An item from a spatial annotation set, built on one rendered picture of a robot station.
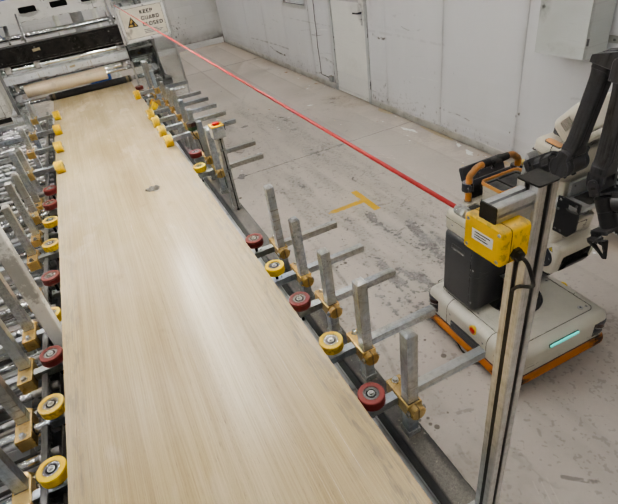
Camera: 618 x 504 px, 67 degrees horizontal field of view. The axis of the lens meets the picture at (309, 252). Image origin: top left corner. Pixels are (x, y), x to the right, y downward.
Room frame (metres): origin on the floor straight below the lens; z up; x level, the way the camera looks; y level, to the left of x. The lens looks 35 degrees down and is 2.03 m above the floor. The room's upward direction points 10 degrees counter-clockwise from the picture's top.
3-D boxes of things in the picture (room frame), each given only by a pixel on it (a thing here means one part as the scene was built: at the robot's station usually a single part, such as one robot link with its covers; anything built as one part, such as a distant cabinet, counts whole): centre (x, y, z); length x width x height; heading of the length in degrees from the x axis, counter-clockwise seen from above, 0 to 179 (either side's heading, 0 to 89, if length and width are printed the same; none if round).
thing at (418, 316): (1.16, -0.21, 0.82); 0.43 x 0.03 x 0.04; 110
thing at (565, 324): (1.79, -1.03, 0.16); 0.67 x 0.64 x 0.25; 20
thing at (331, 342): (1.09, -0.02, 0.85); 0.08 x 0.08 x 0.11
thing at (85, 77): (5.23, 1.97, 1.05); 1.43 x 0.12 x 0.12; 110
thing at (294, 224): (1.56, 0.04, 0.87); 0.04 x 0.04 x 0.48; 20
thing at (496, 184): (1.90, -0.99, 0.87); 0.23 x 0.15 x 0.11; 109
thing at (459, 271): (1.88, -1.00, 0.59); 0.55 x 0.34 x 0.83; 109
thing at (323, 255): (1.33, -0.05, 0.87); 0.04 x 0.04 x 0.48; 20
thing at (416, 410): (0.88, -0.21, 0.83); 0.14 x 0.06 x 0.05; 20
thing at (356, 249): (1.63, -0.03, 0.82); 0.43 x 0.03 x 0.04; 110
